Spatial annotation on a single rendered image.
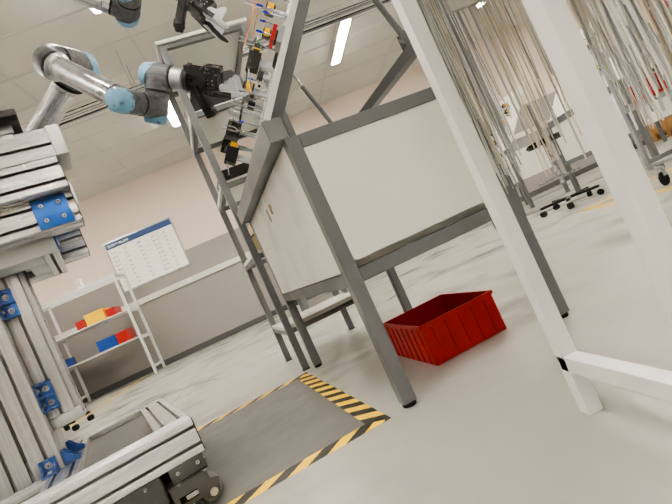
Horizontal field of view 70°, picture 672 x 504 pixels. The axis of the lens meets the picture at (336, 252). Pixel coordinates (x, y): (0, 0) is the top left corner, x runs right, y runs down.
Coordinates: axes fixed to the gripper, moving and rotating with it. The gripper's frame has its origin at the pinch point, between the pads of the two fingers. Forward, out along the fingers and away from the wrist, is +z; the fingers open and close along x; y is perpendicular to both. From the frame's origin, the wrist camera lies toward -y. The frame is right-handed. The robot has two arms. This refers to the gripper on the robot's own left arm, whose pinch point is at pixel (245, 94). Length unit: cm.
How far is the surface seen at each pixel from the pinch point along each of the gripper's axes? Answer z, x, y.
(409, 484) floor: 68, -97, -33
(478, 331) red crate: 88, -26, -57
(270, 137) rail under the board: 18.6, -30.0, 0.9
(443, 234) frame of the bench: 70, -27, -21
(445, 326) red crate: 77, -29, -55
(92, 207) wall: -490, 489, -434
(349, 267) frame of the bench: 46, -45, -26
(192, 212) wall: -322, 537, -438
